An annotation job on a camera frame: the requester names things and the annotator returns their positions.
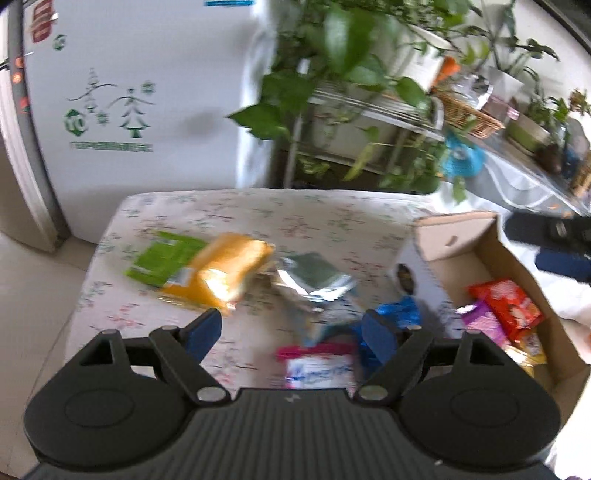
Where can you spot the wicker basket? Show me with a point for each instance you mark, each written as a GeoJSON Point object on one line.
{"type": "Point", "coordinates": [462, 116]}

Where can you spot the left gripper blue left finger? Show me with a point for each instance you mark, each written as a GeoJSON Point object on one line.
{"type": "Point", "coordinates": [198, 337]}

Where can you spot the silver refrigerator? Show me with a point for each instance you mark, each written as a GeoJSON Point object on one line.
{"type": "Point", "coordinates": [30, 213]}

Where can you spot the pink white snack packet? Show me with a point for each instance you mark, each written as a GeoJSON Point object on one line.
{"type": "Point", "coordinates": [326, 365]}

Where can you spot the white geometric plant pot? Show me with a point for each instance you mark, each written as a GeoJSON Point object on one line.
{"type": "Point", "coordinates": [505, 86]}

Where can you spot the yellow waffle snack packet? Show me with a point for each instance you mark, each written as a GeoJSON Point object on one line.
{"type": "Point", "coordinates": [527, 351]}

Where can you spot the orange plastic cup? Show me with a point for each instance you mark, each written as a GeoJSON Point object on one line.
{"type": "Point", "coordinates": [449, 68]}

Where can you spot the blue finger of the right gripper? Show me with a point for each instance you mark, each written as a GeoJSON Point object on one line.
{"type": "Point", "coordinates": [574, 266]}

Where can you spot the cardboard milk box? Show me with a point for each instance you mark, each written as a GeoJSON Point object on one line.
{"type": "Point", "coordinates": [451, 261]}

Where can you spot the blue foil snack packet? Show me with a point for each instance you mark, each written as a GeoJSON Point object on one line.
{"type": "Point", "coordinates": [410, 319]}

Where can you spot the purple noodle snack packet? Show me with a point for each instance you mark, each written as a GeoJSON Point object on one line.
{"type": "Point", "coordinates": [479, 317]}

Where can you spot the blue round fan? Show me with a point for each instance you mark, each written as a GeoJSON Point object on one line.
{"type": "Point", "coordinates": [463, 158]}

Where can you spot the white metal plant rack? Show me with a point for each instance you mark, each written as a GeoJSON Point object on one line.
{"type": "Point", "coordinates": [341, 130]}

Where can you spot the brown round vase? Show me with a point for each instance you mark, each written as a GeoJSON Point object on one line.
{"type": "Point", "coordinates": [550, 158]}

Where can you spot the pothos plant in white pot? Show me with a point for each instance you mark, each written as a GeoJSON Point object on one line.
{"type": "Point", "coordinates": [378, 47]}

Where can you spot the red noodle snack packet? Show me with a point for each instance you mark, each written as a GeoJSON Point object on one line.
{"type": "Point", "coordinates": [511, 304]}

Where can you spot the orange bread packet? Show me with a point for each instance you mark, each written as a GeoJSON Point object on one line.
{"type": "Point", "coordinates": [218, 276]}

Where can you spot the green striped plant pot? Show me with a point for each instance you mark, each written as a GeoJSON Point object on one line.
{"type": "Point", "coordinates": [526, 134]}

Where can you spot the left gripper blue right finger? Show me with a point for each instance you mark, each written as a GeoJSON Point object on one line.
{"type": "Point", "coordinates": [383, 334]}

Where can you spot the green snack packet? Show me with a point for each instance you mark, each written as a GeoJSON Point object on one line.
{"type": "Point", "coordinates": [167, 253]}

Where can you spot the silver foil snack packet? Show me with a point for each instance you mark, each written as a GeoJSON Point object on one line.
{"type": "Point", "coordinates": [310, 281]}

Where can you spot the white chest freezer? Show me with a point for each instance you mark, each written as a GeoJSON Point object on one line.
{"type": "Point", "coordinates": [129, 97]}

